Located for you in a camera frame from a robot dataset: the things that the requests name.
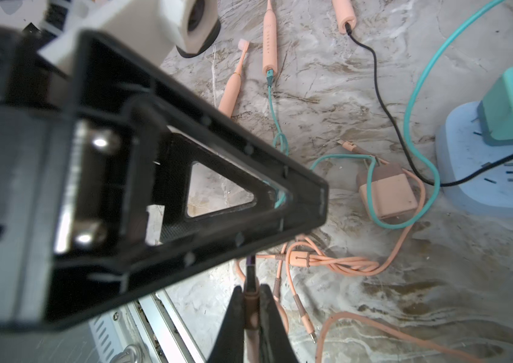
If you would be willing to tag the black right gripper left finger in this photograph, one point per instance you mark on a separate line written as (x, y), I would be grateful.
(229, 344)

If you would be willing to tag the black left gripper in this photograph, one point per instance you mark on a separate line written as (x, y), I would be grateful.
(73, 191)

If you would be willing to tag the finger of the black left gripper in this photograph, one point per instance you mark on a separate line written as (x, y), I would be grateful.
(190, 188)

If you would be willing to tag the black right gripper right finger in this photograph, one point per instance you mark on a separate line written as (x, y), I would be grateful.
(274, 345)

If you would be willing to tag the pink charger cube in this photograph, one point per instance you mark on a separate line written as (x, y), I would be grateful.
(391, 192)

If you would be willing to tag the pink toothbrush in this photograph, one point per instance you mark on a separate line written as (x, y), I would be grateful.
(233, 86)
(345, 15)
(270, 48)

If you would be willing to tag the blue power strip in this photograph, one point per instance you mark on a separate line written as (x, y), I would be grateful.
(461, 151)

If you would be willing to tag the metal base rail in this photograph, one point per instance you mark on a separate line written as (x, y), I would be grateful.
(148, 329)

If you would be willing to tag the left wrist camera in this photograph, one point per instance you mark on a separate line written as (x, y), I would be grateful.
(150, 28)

